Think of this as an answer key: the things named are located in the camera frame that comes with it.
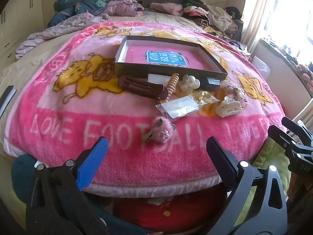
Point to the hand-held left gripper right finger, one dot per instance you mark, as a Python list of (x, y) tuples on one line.
[(221, 164)]

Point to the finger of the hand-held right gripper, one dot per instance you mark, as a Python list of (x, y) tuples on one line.
[(283, 137), (293, 124)]

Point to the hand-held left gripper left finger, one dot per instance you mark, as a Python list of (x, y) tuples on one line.
[(93, 166)]

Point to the white claw clip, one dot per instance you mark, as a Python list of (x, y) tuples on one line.
[(227, 109)]

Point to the yellow plastic packet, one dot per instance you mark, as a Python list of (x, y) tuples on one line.
[(205, 98)]

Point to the pink fuzzy hair clip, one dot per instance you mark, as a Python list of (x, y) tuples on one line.
[(161, 129)]

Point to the clear plastic packet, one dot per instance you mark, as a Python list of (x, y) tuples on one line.
[(178, 107)]

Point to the floral scrunchie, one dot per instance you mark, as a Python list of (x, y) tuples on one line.
[(232, 88)]

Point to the small dark blue box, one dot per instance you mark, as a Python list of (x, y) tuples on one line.
[(211, 83)]

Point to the cream claw clip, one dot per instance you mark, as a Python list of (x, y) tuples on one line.
[(188, 82)]

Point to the brown hair clip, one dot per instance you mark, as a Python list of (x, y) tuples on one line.
[(141, 87)]

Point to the shallow cardboard box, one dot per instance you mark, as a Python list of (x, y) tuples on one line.
[(171, 72)]

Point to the green cloth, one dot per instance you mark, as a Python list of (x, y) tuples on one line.
[(276, 156)]

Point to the pink printed blanket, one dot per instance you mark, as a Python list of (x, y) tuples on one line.
[(171, 169)]

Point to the red cloth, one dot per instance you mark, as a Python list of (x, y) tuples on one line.
[(185, 210)]

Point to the white bag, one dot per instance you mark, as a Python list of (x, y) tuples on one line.
[(261, 66)]

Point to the windowsill clutter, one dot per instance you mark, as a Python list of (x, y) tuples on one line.
[(293, 56)]

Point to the dark teal cloth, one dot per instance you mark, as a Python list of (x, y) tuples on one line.
[(22, 173)]

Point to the patterned fabric bundle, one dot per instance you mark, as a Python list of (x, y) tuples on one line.
[(238, 45)]

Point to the cream curtain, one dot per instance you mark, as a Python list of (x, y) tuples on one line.
[(256, 9)]

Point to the pile of clothes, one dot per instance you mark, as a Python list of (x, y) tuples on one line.
[(215, 17)]

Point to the lavender bed sheet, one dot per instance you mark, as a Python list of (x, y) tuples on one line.
[(61, 24)]

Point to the pink purple clothes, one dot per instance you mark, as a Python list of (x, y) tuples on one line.
[(122, 8)]

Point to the dark blue floral quilt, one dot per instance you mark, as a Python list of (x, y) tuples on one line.
[(80, 2)]

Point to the pink fluffy garment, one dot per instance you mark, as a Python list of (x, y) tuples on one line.
[(166, 7)]

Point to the cream wardrobe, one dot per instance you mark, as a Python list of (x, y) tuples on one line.
[(19, 17)]

